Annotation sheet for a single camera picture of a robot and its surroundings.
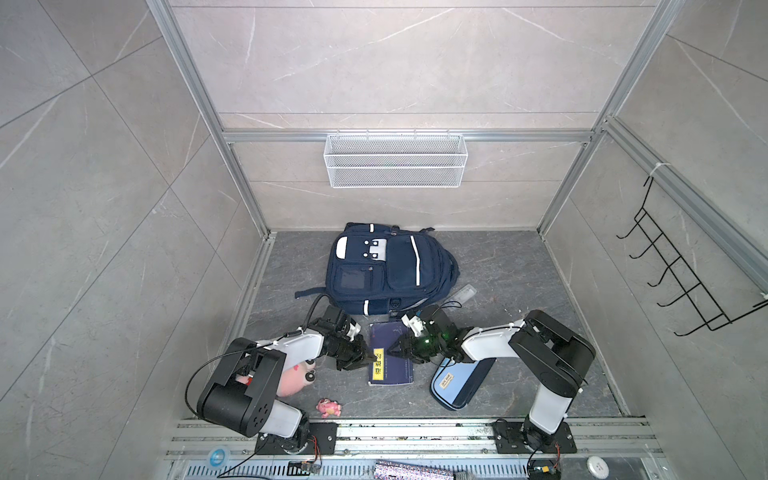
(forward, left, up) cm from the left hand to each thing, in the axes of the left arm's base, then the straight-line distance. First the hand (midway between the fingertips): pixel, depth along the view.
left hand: (373, 355), depth 87 cm
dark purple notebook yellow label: (-4, -4, 0) cm, 6 cm away
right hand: (0, -5, +1) cm, 5 cm away
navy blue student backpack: (+28, -3, +5) cm, 28 cm away
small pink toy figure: (-14, +12, +1) cm, 19 cm away
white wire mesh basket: (+56, -9, +29) cm, 64 cm away
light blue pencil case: (-10, -22, +4) cm, 24 cm away
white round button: (-29, -53, +1) cm, 61 cm away
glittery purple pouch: (-28, -3, +2) cm, 28 cm away
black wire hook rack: (-5, -71, +32) cm, 78 cm away
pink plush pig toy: (-8, +22, +4) cm, 24 cm away
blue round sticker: (-23, +38, -1) cm, 45 cm away
